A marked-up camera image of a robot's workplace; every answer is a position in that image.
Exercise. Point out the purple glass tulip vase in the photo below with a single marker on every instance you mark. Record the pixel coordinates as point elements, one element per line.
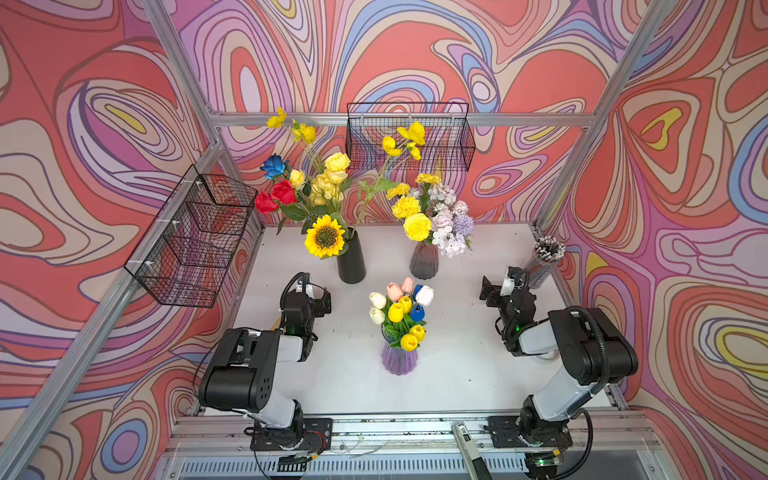
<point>398,361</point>

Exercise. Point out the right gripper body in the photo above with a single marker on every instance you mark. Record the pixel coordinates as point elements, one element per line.
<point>496,301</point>

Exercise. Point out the black vase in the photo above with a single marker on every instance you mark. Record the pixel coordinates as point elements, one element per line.
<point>351,264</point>

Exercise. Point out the sunflower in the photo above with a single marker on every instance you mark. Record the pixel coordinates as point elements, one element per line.
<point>325,238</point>

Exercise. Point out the tool on front rail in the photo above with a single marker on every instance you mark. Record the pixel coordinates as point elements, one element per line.
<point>475,464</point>

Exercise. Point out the yellow tulip front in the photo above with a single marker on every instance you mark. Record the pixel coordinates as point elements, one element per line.
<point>409,342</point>

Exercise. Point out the left black wire basket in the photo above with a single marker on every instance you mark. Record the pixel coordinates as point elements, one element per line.
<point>187,264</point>

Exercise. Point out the mixed rose bouquet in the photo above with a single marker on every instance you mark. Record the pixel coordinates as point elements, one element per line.
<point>303,194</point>

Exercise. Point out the black wire basket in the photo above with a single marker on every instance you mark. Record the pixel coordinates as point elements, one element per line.
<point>450,145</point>
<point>187,264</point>

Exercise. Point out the tulip bunch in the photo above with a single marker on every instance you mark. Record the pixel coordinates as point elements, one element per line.
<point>408,293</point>

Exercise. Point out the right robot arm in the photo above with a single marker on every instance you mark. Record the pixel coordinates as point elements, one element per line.
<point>593,353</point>

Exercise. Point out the blue tulip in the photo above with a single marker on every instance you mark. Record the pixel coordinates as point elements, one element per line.
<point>417,313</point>

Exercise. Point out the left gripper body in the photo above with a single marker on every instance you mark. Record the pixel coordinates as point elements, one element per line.
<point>315,311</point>

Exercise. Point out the yellow tulip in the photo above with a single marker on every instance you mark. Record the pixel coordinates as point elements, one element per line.
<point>396,313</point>
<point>409,342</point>

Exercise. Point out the yellow and lilac bouquet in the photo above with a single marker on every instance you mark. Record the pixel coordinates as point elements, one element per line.
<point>430,210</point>

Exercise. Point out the red grey glass vase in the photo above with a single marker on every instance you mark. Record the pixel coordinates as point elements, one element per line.
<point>424,263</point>

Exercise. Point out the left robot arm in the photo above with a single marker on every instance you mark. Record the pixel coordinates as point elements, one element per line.
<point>241,374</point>

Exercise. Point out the patterned pen cup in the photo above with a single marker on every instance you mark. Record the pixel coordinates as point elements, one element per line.
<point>547,253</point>

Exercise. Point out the back black wire basket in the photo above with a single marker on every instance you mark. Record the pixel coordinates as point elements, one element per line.
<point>450,145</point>

